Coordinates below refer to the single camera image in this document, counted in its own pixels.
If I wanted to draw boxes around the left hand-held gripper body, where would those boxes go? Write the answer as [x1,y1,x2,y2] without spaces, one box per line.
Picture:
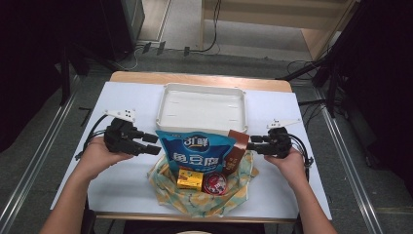
[103,108,137,154]

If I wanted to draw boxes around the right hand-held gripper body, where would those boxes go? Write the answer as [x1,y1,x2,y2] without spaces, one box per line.
[266,118,302,159]

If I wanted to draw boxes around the brown carton box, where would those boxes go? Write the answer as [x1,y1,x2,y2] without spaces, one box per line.
[222,129,250,176]

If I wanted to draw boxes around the blue snack pouch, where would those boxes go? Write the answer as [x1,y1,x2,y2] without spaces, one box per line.
[155,130,238,175]

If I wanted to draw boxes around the yellow small box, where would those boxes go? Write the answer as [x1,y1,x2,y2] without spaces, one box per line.
[176,168,205,192]

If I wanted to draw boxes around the red round tin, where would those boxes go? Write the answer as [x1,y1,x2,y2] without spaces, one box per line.
[202,172,228,196]

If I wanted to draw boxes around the white plastic tray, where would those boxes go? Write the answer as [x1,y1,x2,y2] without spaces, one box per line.
[155,82,248,136]

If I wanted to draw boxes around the green yellow floral cloth bag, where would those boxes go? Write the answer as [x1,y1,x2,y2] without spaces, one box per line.
[146,149,260,218]

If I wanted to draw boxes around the person's right hand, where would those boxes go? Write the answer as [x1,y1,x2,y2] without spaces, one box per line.
[263,146,310,190]

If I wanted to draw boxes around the person's left hand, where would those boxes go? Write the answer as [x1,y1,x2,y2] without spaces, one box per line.
[76,136,134,182]

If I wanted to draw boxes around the white table mat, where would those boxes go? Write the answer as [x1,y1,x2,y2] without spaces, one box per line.
[50,81,333,222]

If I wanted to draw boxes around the person's dark clothing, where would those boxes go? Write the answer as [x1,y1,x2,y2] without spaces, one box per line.
[125,220,267,234]

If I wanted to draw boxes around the black metal stand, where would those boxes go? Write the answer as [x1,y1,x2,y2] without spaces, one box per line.
[59,45,71,106]

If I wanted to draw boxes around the black tripod stand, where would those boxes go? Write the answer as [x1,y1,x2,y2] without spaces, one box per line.
[276,0,346,118]

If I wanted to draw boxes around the dark cabinet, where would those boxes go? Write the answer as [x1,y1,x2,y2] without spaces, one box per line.
[100,0,146,61]

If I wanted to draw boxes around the black curtain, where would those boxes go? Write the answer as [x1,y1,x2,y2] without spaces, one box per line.
[0,0,66,154]
[340,0,413,196]

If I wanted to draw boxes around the light wooden platform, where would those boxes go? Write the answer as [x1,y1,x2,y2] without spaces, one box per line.
[199,0,361,61]

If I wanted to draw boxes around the right hand-held gripper black cable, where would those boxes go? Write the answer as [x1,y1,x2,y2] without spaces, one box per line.
[288,133,315,183]

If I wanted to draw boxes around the hand-held gripper black cable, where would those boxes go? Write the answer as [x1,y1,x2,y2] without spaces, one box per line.
[288,133,315,183]
[75,113,110,161]

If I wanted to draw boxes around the left hand-held gripper black cable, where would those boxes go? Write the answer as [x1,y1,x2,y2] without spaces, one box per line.
[75,113,110,161]

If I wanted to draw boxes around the metal floor rail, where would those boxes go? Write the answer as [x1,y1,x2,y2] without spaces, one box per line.
[316,91,386,234]
[0,74,81,234]

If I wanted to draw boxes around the white floor cable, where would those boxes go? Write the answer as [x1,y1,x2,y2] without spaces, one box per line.
[121,45,145,72]

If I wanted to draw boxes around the black floor cables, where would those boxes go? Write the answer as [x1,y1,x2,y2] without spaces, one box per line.
[286,58,325,80]

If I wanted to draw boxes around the black hanging cable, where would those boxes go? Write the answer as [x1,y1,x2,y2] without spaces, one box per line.
[189,0,222,55]

